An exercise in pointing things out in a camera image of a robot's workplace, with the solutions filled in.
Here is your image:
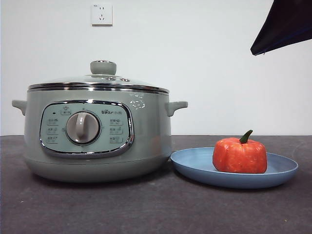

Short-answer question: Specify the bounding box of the blue plate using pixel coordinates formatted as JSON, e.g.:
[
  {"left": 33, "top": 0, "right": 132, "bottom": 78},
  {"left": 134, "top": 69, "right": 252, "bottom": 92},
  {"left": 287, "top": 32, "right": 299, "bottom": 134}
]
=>
[{"left": 170, "top": 147, "right": 299, "bottom": 189}]

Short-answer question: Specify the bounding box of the orange pumpkin with green stem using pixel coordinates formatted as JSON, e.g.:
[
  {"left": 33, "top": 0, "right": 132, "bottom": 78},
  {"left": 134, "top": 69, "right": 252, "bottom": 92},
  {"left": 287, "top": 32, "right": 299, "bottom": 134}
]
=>
[{"left": 213, "top": 129, "right": 268, "bottom": 174}]

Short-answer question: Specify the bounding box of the glass lid with green knob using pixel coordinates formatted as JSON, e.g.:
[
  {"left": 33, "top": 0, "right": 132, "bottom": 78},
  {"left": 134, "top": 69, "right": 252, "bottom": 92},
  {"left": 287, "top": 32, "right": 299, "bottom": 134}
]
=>
[{"left": 27, "top": 60, "right": 170, "bottom": 95}]

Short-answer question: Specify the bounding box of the white wall socket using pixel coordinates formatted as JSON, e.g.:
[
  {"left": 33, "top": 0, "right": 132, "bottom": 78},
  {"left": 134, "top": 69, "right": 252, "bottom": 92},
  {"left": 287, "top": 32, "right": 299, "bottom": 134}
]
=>
[{"left": 91, "top": 3, "right": 114, "bottom": 27}]

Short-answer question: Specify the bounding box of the pale green electric steamer pot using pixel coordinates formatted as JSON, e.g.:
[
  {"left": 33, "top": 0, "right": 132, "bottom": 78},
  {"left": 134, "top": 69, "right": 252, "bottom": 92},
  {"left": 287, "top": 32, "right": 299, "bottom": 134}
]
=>
[{"left": 11, "top": 86, "right": 189, "bottom": 183}]

